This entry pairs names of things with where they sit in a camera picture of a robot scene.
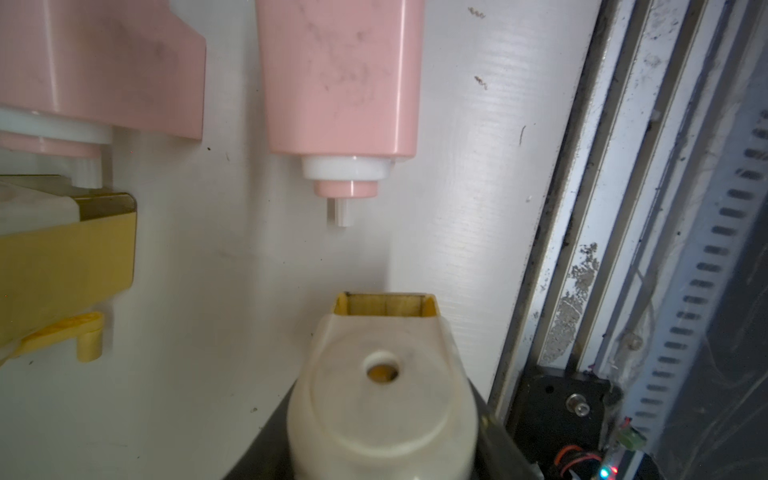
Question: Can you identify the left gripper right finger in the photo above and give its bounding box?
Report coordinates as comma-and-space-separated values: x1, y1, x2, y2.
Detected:
470, 384, 539, 480

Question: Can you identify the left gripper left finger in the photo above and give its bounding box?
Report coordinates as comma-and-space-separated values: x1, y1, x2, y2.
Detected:
224, 386, 294, 480

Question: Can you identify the yellow sharpener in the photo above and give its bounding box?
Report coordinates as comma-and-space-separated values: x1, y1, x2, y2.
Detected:
287, 292, 478, 479
1, 175, 137, 363

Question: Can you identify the yellow sharpener front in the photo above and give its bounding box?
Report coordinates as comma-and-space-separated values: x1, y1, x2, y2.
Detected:
1, 175, 137, 363

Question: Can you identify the pink sharpener front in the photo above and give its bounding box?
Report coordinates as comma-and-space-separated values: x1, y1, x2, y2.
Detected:
255, 0, 426, 227

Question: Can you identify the pink sharpener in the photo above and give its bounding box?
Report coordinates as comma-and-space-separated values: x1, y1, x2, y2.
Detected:
255, 0, 426, 227
1, 1, 206, 158

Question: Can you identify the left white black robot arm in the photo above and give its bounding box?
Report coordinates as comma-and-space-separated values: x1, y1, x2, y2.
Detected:
227, 369, 619, 479

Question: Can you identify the slotted grey cable duct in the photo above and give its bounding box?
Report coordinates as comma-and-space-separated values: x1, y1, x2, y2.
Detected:
624, 107, 767, 448

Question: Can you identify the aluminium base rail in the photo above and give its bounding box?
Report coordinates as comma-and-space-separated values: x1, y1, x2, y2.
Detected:
488, 0, 768, 480

